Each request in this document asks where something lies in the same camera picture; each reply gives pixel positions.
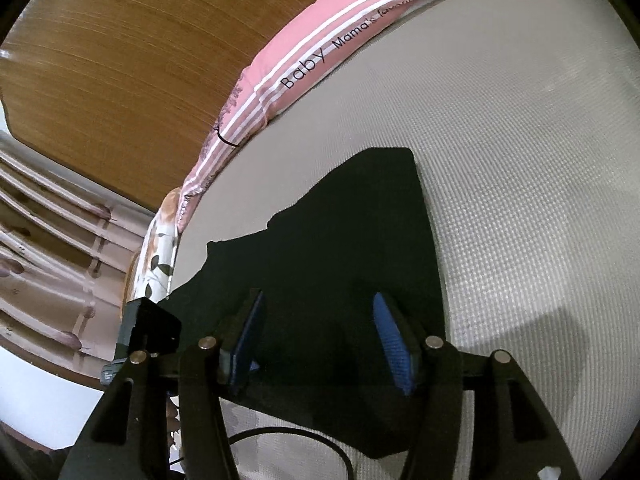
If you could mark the wooden headboard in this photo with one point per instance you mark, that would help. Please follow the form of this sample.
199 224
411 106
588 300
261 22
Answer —
125 60

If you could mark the white floral pillow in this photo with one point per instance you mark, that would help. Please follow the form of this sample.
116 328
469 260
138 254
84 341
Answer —
157 255

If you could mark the beige patterned curtain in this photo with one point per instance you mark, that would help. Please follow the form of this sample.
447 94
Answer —
55 240

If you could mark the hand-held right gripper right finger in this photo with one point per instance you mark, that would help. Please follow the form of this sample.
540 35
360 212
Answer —
395 345

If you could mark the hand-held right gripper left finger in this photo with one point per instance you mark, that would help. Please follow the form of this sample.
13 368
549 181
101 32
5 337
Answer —
247 340

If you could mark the pink striped tree-print pillow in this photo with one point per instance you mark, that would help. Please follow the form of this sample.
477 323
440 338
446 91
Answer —
320 55

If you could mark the grey woven bed mat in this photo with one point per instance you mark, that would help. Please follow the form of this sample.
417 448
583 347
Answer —
500 160

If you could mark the black pants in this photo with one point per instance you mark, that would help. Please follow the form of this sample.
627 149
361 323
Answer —
325 240

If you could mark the person's left hand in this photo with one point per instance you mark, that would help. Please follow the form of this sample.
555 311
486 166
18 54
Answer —
173 425

